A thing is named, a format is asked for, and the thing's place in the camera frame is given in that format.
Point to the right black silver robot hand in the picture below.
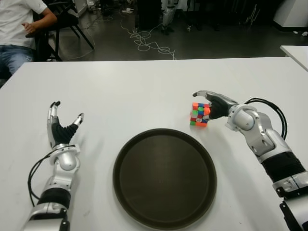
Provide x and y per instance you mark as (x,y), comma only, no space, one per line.
(219,106)

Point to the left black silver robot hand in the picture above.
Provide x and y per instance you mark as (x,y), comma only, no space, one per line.
(62,134)

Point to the multicoloured Rubik's cube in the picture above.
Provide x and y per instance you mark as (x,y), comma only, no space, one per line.
(198,118)

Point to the right silver black robot arm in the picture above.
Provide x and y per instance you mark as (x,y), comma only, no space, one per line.
(245,120)

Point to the dark brown round plate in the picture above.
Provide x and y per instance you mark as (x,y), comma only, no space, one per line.
(164,175)

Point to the white side table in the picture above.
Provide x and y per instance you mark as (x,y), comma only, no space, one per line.
(297,54)

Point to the folded metal stand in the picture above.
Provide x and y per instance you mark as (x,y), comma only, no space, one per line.
(252,14)

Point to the silver humanoid robot legs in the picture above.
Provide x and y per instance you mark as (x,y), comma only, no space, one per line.
(167,15)

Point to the white scrap on floor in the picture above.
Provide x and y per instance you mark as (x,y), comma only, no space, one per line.
(303,34)

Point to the black chair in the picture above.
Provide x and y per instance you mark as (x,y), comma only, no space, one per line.
(67,20)

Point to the white cabinet with black base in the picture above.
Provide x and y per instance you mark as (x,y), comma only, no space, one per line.
(292,12)

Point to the seated person in white shirt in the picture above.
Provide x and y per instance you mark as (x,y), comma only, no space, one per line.
(14,21)

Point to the white framed glass cabinet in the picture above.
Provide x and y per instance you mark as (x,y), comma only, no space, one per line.
(80,7)

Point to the white power strip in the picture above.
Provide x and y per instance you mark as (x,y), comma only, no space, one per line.
(127,10)

